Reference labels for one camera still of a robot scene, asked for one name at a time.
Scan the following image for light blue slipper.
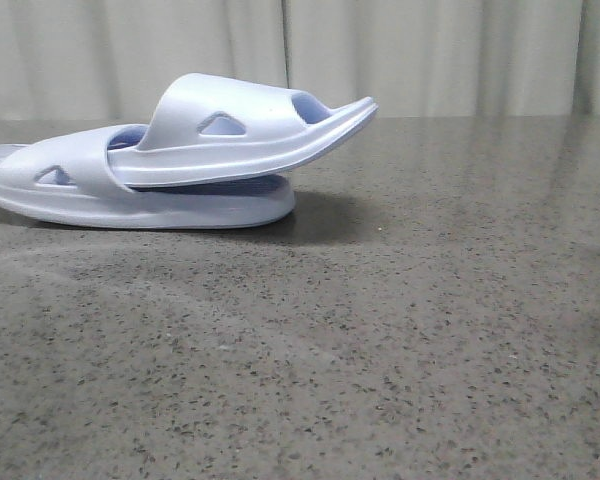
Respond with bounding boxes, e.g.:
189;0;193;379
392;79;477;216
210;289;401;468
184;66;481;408
108;73;377;188
0;124;295;229

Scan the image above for pale green curtain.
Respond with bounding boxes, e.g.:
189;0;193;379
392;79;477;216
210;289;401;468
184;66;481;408
0;1;600;120

